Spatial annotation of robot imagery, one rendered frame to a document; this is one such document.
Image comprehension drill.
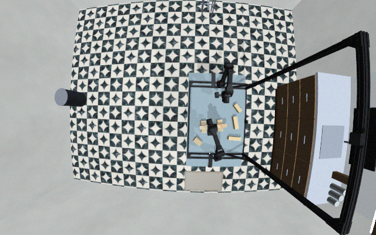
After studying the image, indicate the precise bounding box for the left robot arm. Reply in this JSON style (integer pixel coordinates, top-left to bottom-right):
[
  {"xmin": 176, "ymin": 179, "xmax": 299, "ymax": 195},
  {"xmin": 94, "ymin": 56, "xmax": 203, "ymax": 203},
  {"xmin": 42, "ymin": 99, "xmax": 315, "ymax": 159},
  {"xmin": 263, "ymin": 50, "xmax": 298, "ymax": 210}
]
[{"xmin": 207, "ymin": 119, "xmax": 225, "ymax": 162}]

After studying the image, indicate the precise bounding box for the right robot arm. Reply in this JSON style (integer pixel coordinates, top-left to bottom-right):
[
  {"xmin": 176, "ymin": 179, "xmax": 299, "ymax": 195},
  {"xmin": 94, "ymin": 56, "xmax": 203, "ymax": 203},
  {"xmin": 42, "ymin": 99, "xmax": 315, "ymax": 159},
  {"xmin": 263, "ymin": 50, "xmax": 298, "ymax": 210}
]
[{"xmin": 217, "ymin": 63, "xmax": 234, "ymax": 103}]

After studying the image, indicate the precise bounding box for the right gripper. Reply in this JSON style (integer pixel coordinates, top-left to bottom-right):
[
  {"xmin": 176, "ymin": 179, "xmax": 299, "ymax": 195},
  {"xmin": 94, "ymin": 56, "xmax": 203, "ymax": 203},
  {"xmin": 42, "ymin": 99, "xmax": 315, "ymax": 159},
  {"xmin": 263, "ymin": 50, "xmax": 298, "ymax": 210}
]
[{"xmin": 214, "ymin": 91, "xmax": 224, "ymax": 98}]

